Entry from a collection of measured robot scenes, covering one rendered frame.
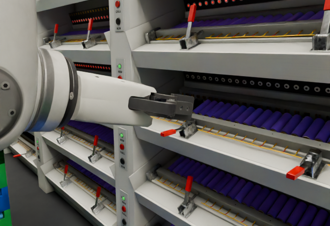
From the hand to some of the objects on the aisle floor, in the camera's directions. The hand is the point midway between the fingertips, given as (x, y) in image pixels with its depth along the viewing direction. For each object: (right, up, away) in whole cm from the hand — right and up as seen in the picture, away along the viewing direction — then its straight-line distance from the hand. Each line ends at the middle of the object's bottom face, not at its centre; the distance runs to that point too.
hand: (162, 102), depth 41 cm
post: (-4, -51, +55) cm, 75 cm away
